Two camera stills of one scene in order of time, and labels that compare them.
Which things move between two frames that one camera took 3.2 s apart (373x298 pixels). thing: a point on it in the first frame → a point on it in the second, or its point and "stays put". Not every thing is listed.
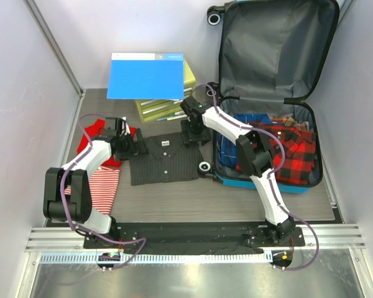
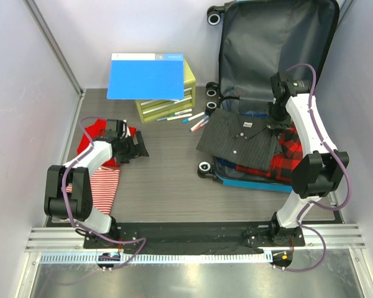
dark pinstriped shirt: [169, 158] → [245, 141]
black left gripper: [137, 148] stays put
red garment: [92, 131] stays put
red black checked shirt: [293, 151] stays put
